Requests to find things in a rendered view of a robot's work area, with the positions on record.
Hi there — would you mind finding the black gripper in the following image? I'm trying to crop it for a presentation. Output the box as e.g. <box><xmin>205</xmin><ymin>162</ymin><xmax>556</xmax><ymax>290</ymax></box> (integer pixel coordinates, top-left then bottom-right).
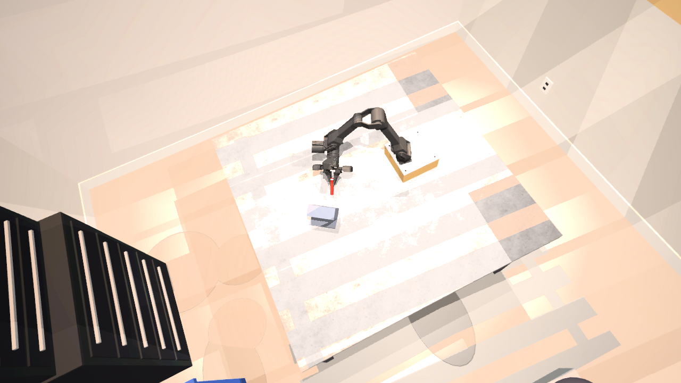
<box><xmin>312</xmin><ymin>153</ymin><xmax>353</xmax><ymax>186</ymax></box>

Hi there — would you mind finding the grey sloped panel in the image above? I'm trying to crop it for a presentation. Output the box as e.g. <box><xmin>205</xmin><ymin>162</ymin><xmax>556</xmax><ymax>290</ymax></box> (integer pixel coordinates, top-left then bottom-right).
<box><xmin>307</xmin><ymin>204</ymin><xmax>339</xmax><ymax>229</ymax></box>

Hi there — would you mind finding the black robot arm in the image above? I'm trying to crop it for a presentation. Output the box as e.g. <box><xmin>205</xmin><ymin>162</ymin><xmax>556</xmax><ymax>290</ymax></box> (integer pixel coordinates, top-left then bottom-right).
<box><xmin>312</xmin><ymin>107</ymin><xmax>412</xmax><ymax>170</ymax></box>

